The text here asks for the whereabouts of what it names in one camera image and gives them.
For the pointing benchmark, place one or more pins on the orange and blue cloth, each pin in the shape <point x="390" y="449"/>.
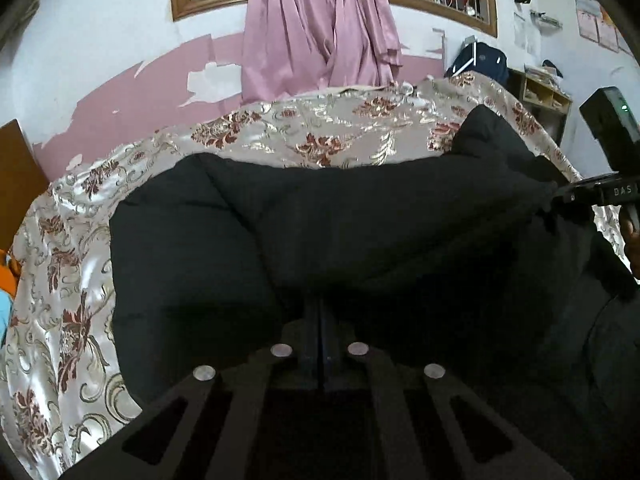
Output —
<point x="10" y="274"/>

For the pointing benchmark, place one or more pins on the pink satin curtain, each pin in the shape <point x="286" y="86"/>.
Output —
<point x="290" y="49"/>

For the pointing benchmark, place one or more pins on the floral satin bedspread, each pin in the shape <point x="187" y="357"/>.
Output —
<point x="62" y="393"/>

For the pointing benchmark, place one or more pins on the brown wooden headboard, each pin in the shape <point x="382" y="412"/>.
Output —
<point x="21" y="181"/>

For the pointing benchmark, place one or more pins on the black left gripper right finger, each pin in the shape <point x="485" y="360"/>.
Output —
<point x="403" y="455"/>

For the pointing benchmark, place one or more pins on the dark blue backpack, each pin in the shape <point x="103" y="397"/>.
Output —
<point x="481" y="58"/>

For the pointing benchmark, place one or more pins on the black jacket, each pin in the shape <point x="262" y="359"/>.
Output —
<point x="470" y="259"/>

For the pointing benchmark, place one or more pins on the wooden shelf unit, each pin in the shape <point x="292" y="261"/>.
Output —
<point x="549" y="106"/>

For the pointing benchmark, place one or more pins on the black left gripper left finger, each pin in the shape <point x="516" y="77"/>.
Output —
<point x="203" y="428"/>

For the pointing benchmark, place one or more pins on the person's right hand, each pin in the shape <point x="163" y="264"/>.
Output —
<point x="631" y="245"/>

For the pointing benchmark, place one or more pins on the wall calendar posters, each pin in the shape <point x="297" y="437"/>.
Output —
<point x="596" y="25"/>

